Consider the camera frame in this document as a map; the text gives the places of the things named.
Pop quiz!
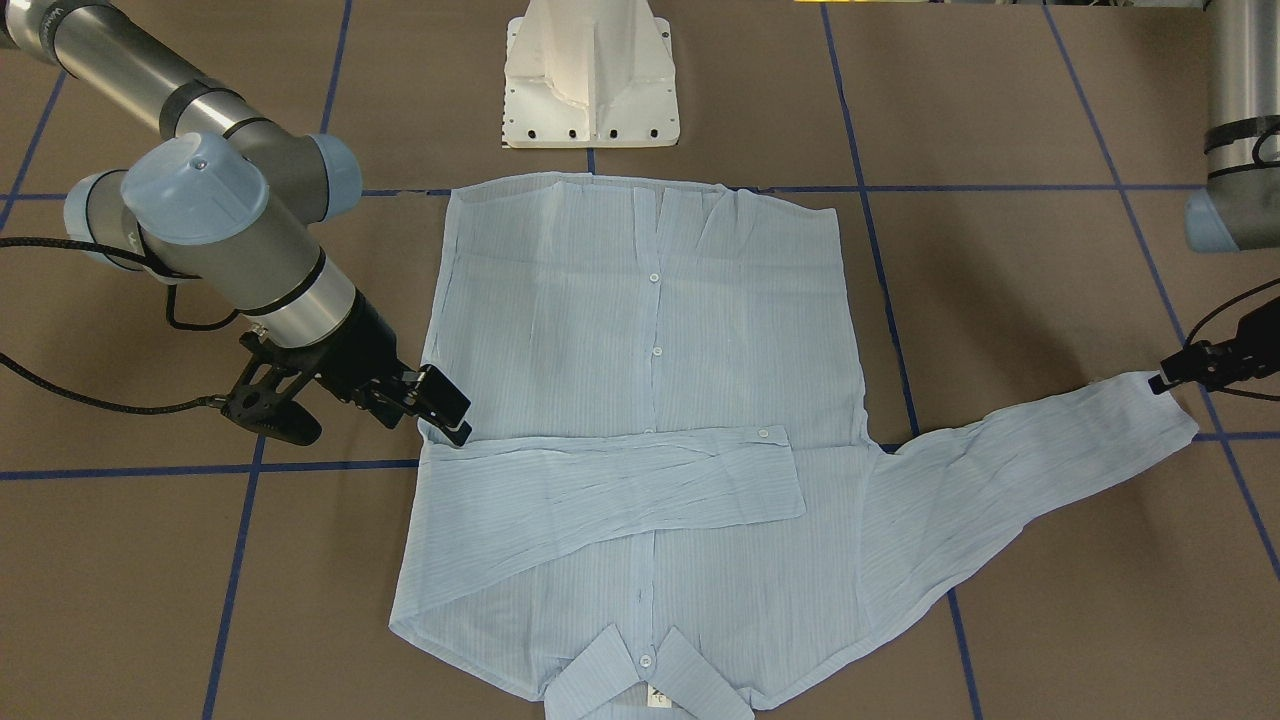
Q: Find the light blue button-up shirt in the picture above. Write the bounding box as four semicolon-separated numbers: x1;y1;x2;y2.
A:
389;173;1198;719

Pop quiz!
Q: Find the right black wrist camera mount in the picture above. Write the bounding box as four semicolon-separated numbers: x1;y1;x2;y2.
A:
219;331;323;446

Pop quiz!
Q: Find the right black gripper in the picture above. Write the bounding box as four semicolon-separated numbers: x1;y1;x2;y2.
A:
310;295;472;447

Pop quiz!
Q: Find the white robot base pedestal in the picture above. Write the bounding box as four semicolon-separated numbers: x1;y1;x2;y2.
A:
500;1;681;149

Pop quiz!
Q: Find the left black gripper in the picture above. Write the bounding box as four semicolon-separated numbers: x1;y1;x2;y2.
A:
1148;300;1279;395

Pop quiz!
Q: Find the black braided cable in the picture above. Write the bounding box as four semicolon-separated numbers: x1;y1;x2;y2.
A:
0;236;241;415

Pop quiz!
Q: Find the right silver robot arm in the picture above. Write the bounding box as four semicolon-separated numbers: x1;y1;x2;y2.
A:
3;1;471;446

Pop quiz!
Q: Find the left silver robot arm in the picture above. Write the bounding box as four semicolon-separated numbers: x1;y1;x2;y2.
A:
1149;1;1279;402

